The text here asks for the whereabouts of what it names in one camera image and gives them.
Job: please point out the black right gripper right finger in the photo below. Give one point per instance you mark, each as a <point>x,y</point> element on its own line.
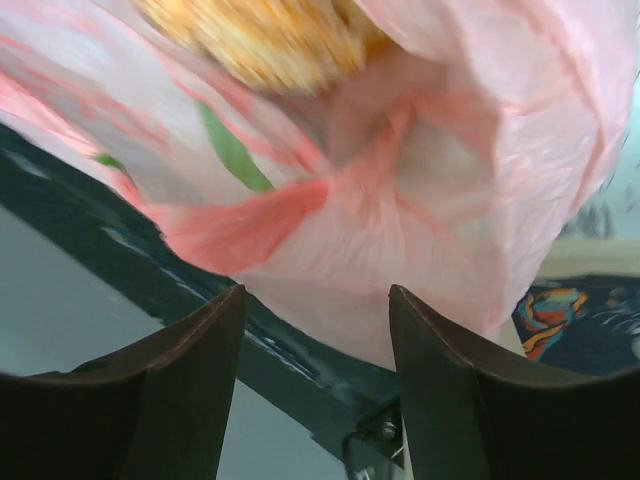
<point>474,410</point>

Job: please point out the beige canvas tote bag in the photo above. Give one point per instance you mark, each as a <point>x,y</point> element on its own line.
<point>582,312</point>

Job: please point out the pink plastic bag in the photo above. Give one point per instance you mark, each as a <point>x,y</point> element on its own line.
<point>449,166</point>

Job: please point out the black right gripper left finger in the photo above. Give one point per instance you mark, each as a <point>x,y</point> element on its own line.
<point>156,409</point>

